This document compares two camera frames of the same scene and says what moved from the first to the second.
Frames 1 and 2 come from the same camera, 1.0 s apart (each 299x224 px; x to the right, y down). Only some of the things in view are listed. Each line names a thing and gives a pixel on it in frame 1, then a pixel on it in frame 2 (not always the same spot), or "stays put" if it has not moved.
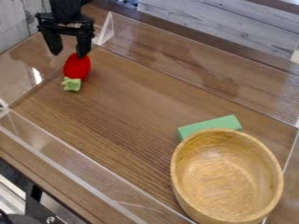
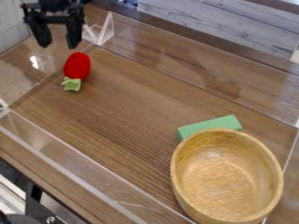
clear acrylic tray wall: x=20 y=133 stays put
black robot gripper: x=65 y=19 → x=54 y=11
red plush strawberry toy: x=76 y=70 stays put
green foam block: x=227 y=122 stays put
